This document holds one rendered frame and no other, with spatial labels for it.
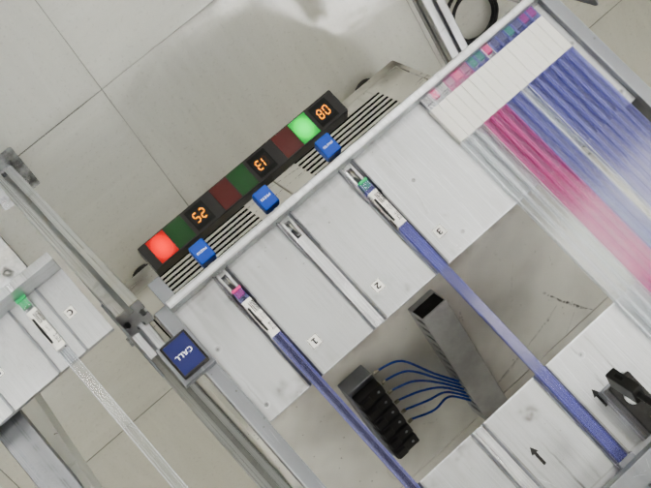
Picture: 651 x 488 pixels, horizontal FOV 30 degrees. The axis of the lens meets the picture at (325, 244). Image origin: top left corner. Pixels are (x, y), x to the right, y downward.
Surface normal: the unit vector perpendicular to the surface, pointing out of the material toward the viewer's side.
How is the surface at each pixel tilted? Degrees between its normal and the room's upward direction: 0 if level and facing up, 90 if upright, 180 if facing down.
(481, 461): 46
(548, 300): 0
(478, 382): 0
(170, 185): 0
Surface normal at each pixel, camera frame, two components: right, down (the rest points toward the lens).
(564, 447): 0.00, -0.25
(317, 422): 0.48, 0.34
